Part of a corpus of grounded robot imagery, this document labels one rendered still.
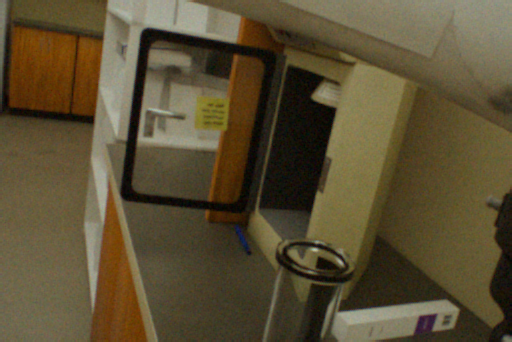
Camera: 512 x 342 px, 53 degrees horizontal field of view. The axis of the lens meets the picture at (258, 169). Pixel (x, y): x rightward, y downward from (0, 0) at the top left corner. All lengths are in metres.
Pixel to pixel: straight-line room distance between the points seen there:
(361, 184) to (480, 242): 0.38
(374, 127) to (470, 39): 0.73
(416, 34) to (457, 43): 0.02
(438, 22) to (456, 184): 1.08
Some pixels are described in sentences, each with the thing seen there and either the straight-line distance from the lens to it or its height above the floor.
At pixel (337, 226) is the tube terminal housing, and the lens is 1.00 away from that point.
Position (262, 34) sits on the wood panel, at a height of 1.42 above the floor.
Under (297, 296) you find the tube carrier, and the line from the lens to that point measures 0.68.
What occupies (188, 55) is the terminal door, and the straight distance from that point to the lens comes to 1.16.
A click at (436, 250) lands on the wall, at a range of 1.36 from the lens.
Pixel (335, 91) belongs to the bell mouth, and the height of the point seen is 1.35.
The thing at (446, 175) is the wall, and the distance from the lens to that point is 1.35.
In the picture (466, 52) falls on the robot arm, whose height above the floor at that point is 1.45.
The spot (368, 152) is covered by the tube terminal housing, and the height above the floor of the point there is 1.26.
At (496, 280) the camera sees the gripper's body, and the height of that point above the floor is 1.30.
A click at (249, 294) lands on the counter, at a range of 1.03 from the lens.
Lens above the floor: 1.45
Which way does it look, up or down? 16 degrees down
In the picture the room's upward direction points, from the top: 12 degrees clockwise
